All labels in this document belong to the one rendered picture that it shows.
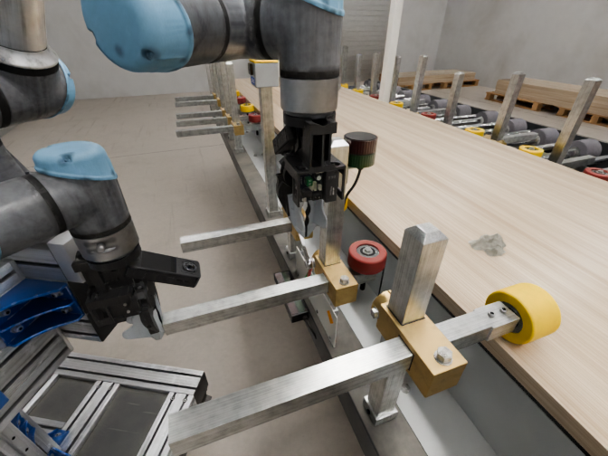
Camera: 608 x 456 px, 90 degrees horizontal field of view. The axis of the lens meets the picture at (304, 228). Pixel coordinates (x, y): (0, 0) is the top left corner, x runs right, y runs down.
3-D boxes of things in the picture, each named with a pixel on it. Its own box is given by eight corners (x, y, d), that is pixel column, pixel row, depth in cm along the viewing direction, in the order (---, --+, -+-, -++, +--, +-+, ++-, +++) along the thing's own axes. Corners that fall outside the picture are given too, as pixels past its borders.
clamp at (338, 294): (334, 308, 63) (336, 289, 60) (310, 267, 73) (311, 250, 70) (358, 300, 64) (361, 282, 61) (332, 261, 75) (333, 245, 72)
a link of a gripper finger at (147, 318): (149, 320, 55) (135, 285, 50) (160, 318, 55) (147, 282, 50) (147, 342, 51) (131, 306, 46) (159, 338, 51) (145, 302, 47)
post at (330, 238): (321, 329, 77) (331, 142, 51) (317, 319, 80) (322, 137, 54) (334, 326, 78) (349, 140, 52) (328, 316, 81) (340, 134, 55)
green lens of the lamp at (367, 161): (350, 169, 53) (352, 157, 52) (336, 158, 58) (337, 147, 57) (380, 166, 55) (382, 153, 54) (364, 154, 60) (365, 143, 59)
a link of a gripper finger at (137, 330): (132, 345, 56) (115, 310, 51) (166, 336, 58) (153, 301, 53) (130, 359, 54) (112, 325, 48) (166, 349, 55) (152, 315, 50)
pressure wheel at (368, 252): (355, 305, 66) (360, 264, 60) (338, 280, 72) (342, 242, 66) (386, 296, 68) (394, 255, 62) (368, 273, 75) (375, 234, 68)
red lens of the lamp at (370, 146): (352, 156, 52) (353, 143, 51) (337, 145, 57) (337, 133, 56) (383, 152, 54) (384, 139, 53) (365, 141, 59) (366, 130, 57)
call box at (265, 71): (256, 90, 89) (253, 60, 84) (251, 87, 94) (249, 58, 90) (279, 89, 91) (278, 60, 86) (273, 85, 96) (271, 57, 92)
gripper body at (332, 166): (295, 212, 43) (294, 123, 36) (279, 186, 49) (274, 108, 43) (345, 203, 45) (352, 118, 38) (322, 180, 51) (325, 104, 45)
